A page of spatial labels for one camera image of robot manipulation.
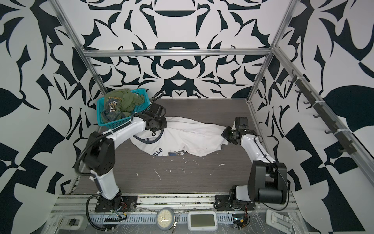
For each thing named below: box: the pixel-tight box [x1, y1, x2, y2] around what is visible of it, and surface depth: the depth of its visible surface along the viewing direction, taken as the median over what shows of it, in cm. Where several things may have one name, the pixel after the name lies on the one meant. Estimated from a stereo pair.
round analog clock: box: [155, 207, 175, 231], surface depth 69 cm
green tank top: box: [101, 88, 145, 122], surface depth 110 cm
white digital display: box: [187, 210, 218, 232], surface depth 68 cm
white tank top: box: [131, 116, 228, 157], surface depth 96 cm
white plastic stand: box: [265, 209, 293, 234], surface depth 70 cm
